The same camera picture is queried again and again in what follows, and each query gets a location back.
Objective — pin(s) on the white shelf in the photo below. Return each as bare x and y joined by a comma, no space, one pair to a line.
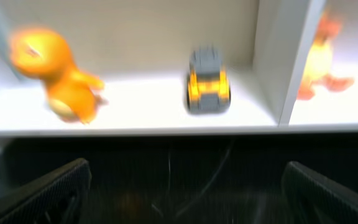
151,31

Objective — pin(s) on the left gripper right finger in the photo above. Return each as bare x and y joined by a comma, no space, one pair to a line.
322,199

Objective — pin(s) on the yellow plush duck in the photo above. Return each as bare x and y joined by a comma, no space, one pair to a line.
319,62

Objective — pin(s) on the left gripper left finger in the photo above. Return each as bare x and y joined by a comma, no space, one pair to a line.
42,196

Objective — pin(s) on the orange dinosaur toy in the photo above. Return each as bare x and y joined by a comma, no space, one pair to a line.
57,81

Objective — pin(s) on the grey and yellow toy truck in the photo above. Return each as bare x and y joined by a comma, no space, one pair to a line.
208,81

